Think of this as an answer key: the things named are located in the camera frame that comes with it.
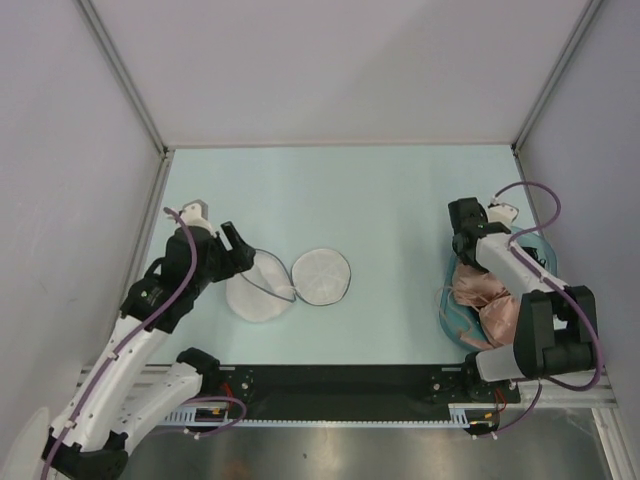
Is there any white mesh laundry bag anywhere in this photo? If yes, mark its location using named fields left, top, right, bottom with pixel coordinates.
left=225, top=248, right=352, bottom=323

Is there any pink satin bra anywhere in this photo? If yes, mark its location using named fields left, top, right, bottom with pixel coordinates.
left=458, top=294, right=520, bottom=350
left=438, top=263, right=512, bottom=321

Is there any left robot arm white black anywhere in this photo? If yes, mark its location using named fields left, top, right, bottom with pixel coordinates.
left=41, top=220, right=256, bottom=479

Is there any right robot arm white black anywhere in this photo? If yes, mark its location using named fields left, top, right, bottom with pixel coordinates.
left=448, top=197, right=604, bottom=401

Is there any black bra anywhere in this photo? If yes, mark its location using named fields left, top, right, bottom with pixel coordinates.
left=523, top=247, right=546, bottom=268

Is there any teal plastic basin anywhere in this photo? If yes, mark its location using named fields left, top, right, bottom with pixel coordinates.
left=438, top=224, right=560, bottom=351

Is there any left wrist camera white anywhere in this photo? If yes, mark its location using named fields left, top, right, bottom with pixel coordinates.
left=179, top=200, right=214, bottom=234

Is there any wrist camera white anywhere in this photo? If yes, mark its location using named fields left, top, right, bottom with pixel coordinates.
left=487, top=197, right=519, bottom=229
left=179, top=200, right=214, bottom=234

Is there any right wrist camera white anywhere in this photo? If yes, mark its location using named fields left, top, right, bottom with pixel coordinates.
left=487, top=197, right=519, bottom=229

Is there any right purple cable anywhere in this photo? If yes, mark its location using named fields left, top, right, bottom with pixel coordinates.
left=492, top=180, right=609, bottom=391

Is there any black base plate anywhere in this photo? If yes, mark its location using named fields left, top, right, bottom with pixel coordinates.
left=205, top=364, right=520, bottom=422

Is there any white slotted cable duct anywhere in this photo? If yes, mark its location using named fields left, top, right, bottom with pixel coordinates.
left=162, top=402, right=506, bottom=429

